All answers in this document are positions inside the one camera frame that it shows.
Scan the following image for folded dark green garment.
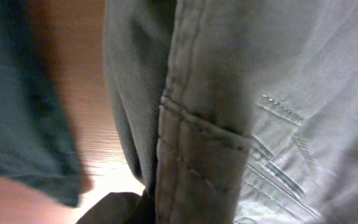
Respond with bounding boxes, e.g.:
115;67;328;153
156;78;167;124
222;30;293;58
0;1;82;207

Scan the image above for grey shorts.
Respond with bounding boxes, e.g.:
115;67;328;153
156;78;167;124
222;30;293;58
104;0;358;223

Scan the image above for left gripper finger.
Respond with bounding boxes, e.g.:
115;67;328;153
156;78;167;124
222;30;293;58
76;191;155;224

